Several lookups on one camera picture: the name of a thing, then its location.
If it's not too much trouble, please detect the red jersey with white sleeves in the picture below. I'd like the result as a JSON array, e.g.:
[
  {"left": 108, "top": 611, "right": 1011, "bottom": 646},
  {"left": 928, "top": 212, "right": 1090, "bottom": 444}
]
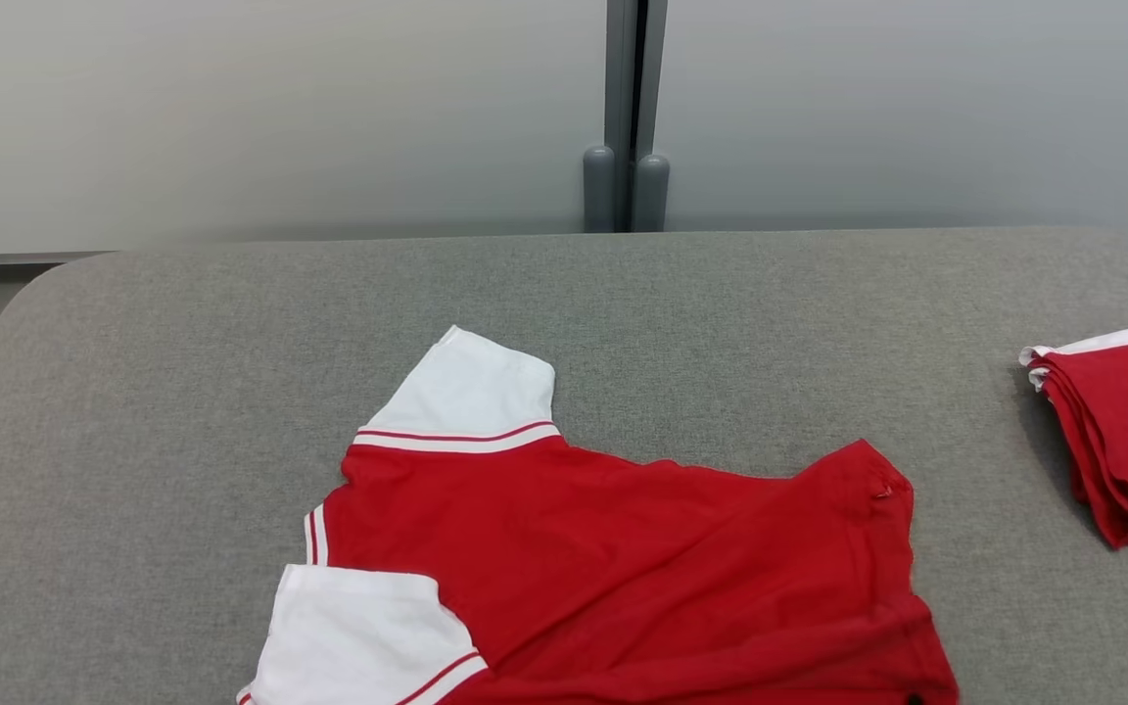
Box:
[{"left": 236, "top": 326, "right": 962, "bottom": 705}]

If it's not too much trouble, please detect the grey partition post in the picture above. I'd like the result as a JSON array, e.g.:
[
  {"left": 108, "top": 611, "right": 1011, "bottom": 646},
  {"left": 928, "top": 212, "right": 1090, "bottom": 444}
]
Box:
[{"left": 582, "top": 0, "right": 671, "bottom": 234}]

